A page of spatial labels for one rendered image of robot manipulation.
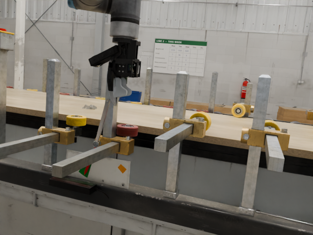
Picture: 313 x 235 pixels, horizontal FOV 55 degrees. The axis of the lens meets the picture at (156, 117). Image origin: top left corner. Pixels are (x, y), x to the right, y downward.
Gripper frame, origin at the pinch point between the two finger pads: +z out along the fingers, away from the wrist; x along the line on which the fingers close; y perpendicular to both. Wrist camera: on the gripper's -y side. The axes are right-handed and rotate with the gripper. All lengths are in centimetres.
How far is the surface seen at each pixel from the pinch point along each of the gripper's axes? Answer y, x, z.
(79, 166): 0.8, -19.1, 16.6
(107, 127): -4.6, 6.1, 9.9
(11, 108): -64, 22, 11
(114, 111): -2.9, 7.0, 4.2
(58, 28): -534, 674, -123
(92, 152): -0.1, -10.9, 14.6
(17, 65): -137, 102, -8
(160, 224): 17.8, 7.9, 41.9
